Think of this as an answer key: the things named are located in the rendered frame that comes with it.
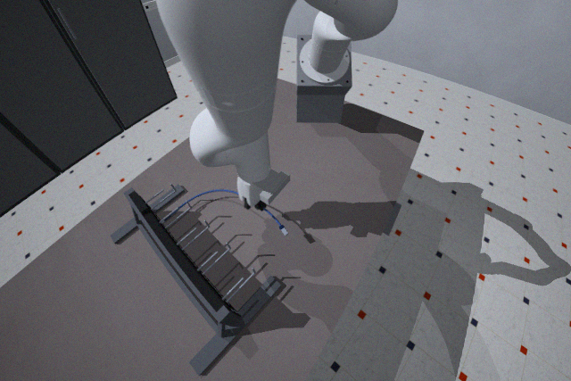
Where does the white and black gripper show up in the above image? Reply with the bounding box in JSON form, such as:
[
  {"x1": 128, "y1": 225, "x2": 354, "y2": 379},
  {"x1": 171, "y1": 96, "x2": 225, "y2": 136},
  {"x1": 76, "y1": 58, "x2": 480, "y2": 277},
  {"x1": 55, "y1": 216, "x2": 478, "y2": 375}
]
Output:
[{"x1": 237, "y1": 177, "x2": 267, "y2": 211}]

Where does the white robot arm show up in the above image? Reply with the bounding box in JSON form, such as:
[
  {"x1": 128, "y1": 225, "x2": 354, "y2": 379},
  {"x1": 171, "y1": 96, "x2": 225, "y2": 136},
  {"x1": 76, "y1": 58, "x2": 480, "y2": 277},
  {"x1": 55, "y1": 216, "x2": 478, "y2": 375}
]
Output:
[{"x1": 156, "y1": 0, "x2": 398, "y2": 205}]

